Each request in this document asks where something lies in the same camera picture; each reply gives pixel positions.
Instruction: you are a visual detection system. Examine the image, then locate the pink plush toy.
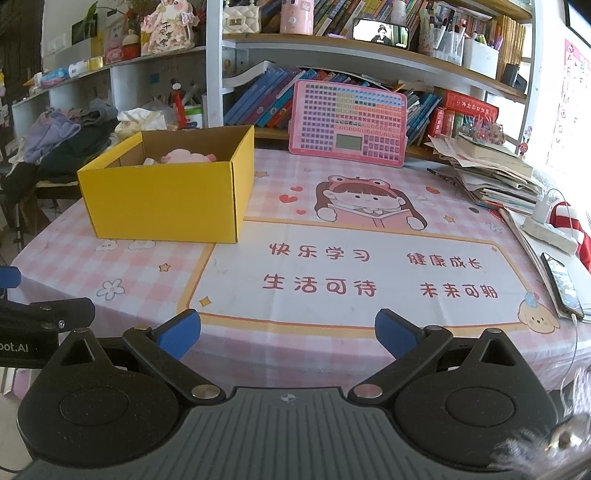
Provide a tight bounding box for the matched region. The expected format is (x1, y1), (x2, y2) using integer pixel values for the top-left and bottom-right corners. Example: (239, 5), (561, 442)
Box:
(160, 149), (217, 164)

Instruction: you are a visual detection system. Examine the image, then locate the pink cartoon table mat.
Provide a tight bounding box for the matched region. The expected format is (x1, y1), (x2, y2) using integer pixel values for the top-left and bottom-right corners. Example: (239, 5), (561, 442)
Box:
(9, 150), (590, 389)

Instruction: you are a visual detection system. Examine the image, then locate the pile of clothes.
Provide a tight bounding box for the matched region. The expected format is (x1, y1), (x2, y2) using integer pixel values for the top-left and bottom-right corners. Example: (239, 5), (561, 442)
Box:
(1, 98), (119, 205)

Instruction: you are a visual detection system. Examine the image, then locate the smartphone on table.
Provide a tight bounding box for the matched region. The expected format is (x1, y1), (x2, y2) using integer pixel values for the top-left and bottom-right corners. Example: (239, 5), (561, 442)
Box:
(541, 252), (584, 321)

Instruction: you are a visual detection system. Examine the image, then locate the yellow cardboard box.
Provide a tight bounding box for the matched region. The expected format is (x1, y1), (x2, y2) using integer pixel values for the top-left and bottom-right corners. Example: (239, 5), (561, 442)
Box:
(77, 126), (254, 244)

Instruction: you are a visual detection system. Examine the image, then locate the white power strip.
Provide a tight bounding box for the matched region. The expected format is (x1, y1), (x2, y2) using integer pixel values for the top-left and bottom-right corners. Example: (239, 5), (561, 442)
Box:
(522, 193), (578, 255)

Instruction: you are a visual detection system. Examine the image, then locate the stack of papers and books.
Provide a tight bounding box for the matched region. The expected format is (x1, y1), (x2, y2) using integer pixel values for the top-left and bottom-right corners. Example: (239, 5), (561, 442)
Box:
(428, 134), (542, 215)

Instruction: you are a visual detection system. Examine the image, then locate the floral tissue box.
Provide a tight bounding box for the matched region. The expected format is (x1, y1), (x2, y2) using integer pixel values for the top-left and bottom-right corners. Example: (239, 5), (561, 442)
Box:
(114, 108), (167, 140)

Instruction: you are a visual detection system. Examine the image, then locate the pink keyboard toy board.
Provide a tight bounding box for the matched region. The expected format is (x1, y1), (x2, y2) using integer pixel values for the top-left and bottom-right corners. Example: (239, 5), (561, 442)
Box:
(288, 80), (407, 168)

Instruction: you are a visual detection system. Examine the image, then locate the row of blue books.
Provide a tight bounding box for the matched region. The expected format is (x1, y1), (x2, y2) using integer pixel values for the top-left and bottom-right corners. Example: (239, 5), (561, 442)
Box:
(223, 66), (320, 130)

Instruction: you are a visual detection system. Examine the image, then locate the floral plush figure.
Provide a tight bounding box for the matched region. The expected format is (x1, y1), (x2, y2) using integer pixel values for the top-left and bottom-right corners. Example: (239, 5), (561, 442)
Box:
(140, 0), (199, 56)

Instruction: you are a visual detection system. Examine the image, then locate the smartphone on shelf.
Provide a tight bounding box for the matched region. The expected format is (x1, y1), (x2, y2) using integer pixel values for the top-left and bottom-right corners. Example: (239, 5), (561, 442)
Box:
(353, 18), (410, 49)

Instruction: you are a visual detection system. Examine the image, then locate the white quilted handbag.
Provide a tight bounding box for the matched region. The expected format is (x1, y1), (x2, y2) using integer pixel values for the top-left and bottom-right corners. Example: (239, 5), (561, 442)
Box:
(222, 0), (262, 35)

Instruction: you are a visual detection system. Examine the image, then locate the pink cylindrical device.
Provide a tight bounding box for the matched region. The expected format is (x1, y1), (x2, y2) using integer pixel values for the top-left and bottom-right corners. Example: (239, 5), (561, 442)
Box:
(280, 0), (315, 35)

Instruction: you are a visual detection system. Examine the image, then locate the white bookshelf frame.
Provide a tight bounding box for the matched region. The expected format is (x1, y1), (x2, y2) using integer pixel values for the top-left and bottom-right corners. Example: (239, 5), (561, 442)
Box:
(11, 1), (530, 139)

